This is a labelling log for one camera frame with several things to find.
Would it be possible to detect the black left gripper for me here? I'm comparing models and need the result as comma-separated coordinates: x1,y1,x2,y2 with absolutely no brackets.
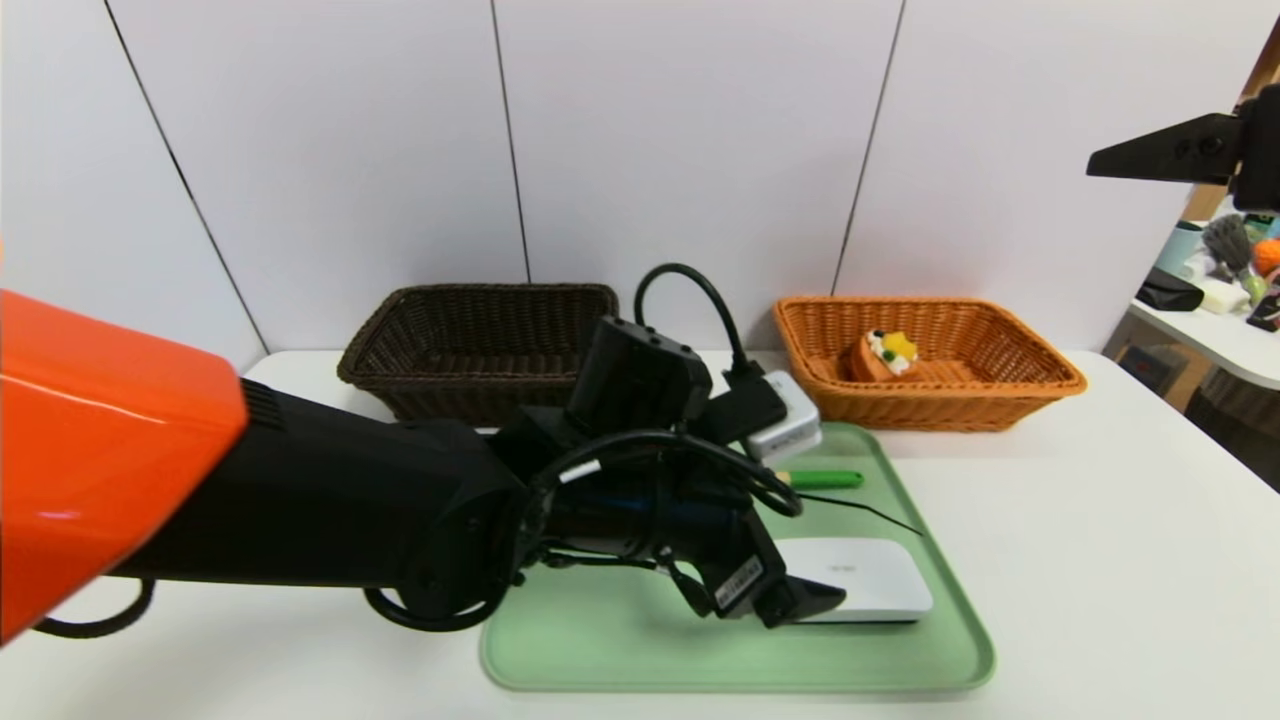
642,478,847,630

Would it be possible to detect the white plastic box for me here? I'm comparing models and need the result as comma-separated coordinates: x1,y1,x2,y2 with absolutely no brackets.
770,537,934,624

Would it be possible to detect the white block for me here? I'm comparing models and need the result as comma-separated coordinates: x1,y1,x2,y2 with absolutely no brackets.
1195,280,1249,317

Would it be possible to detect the black pouch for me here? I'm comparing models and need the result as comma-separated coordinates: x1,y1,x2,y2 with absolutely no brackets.
1135,268,1204,313

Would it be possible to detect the toy waffle slice with fruit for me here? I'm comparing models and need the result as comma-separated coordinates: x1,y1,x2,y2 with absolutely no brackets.
848,330,919,383

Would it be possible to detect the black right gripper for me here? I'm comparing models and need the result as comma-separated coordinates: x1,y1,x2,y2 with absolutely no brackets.
1085,83,1280,212

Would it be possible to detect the black braided cable sleeve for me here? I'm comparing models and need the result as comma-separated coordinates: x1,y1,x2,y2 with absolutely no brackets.
30,578,156,641

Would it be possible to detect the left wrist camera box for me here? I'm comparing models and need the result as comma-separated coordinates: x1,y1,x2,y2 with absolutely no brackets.
745,372,823,463

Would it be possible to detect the white side table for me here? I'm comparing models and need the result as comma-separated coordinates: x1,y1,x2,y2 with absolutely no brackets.
1127,298,1280,393

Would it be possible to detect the wooden cabinet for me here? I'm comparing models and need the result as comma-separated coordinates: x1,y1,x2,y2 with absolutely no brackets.
1102,318,1213,413

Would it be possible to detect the light green plastic tray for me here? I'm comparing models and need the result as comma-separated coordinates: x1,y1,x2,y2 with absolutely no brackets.
480,421,997,693

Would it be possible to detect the pasta spoon with green handle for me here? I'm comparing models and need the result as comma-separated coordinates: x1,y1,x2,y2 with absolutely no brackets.
775,469,864,490

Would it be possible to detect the teal cup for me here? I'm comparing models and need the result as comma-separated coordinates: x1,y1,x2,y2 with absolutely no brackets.
1155,222,1204,279

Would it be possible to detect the dark brown wicker basket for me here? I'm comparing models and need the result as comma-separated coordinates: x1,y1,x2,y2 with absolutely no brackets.
337,284,621,429

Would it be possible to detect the grey brush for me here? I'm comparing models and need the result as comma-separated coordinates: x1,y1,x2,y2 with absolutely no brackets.
1200,214,1253,281

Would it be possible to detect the thin black cable tie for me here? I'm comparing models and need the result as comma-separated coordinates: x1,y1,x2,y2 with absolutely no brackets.
795,493,926,537

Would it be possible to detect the orange wicker basket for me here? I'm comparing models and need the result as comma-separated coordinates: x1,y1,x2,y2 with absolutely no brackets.
772,296,1088,433

